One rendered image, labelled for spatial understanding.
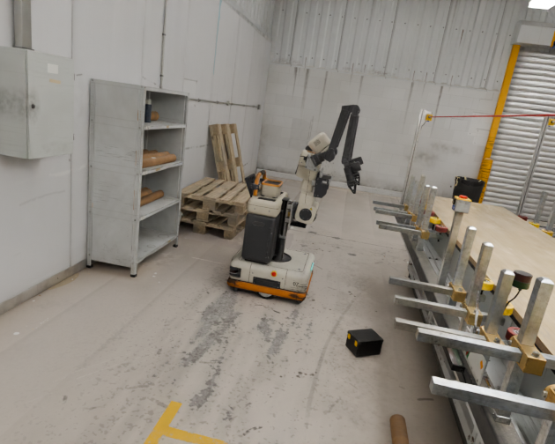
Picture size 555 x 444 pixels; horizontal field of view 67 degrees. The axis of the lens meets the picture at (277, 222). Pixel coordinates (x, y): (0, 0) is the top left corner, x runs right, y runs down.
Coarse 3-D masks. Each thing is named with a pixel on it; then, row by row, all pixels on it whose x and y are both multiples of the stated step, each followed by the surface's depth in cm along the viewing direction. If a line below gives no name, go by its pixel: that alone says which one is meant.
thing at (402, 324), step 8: (400, 320) 152; (400, 328) 151; (408, 328) 150; (416, 328) 150; (424, 328) 149; (432, 328) 149; (440, 328) 150; (464, 336) 147; (472, 336) 147; (480, 336) 148
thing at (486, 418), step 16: (416, 240) 320; (416, 256) 285; (432, 272) 255; (448, 320) 194; (480, 384) 148; (480, 416) 136; (496, 416) 129; (480, 432) 134; (496, 432) 125; (512, 432) 126
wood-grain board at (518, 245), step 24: (480, 216) 347; (504, 216) 362; (456, 240) 261; (480, 240) 266; (504, 240) 274; (528, 240) 284; (552, 240) 294; (504, 264) 222; (528, 264) 229; (552, 264) 235; (552, 312) 168; (552, 336) 147
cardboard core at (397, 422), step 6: (396, 414) 220; (390, 420) 219; (396, 420) 216; (402, 420) 216; (390, 426) 216; (396, 426) 212; (402, 426) 212; (396, 432) 208; (402, 432) 208; (396, 438) 205; (402, 438) 204
